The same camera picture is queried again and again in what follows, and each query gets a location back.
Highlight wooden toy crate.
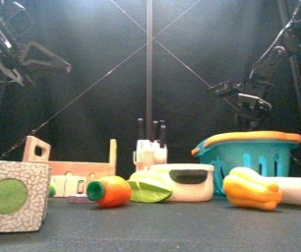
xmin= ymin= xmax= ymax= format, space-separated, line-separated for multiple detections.
xmin=21 ymin=135 xmax=117 ymax=199

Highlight black handled utensil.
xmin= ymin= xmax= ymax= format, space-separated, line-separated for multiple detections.
xmin=159 ymin=119 xmax=168 ymax=149
xmin=136 ymin=117 xmax=145 ymax=141
xmin=151 ymin=120 xmax=160 ymax=142

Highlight patterned cube green circle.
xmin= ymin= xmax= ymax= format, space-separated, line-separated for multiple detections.
xmin=0 ymin=158 xmax=52 ymax=234

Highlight teal basket orange rim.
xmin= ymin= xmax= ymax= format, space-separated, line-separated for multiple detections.
xmin=189 ymin=130 xmax=301 ymax=197

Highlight white cutlery holder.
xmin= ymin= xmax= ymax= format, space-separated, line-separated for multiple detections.
xmin=132 ymin=139 xmax=169 ymax=172

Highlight white toy cylinder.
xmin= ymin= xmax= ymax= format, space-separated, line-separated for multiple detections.
xmin=267 ymin=176 xmax=301 ymax=208

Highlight white toy pot grey handles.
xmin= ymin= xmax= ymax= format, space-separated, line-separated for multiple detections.
xmin=148 ymin=162 xmax=216 ymax=203

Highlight white green toy block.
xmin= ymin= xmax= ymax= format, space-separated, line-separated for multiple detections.
xmin=48 ymin=175 xmax=89 ymax=199

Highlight black vertical frame pole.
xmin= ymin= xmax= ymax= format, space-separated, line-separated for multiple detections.
xmin=144 ymin=0 xmax=155 ymax=141

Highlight yellow toy bell pepper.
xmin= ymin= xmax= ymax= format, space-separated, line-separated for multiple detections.
xmin=221 ymin=166 xmax=283 ymax=212

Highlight thin diagonal brace wire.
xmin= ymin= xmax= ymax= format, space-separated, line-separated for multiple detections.
xmin=109 ymin=0 xmax=242 ymax=111
xmin=0 ymin=0 xmax=201 ymax=158

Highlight green toy lettuce leaf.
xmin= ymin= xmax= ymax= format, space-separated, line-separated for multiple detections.
xmin=125 ymin=170 xmax=175 ymax=204

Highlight orange toy fruit green top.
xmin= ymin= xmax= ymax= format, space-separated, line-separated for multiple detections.
xmin=85 ymin=175 xmax=133 ymax=209

